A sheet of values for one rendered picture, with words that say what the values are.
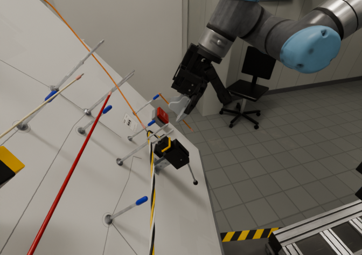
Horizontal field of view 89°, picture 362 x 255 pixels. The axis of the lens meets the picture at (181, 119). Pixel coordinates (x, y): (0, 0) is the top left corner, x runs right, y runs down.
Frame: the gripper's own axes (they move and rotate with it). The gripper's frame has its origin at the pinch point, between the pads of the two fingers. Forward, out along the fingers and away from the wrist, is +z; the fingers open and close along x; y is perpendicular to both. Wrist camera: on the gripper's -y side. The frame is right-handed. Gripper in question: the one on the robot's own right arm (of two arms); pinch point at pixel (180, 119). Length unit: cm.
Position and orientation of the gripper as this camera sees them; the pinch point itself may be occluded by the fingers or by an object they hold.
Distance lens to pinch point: 54.5
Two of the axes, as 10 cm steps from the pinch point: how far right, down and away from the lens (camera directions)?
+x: -0.1, 4.8, -8.8
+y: -8.9, -4.0, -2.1
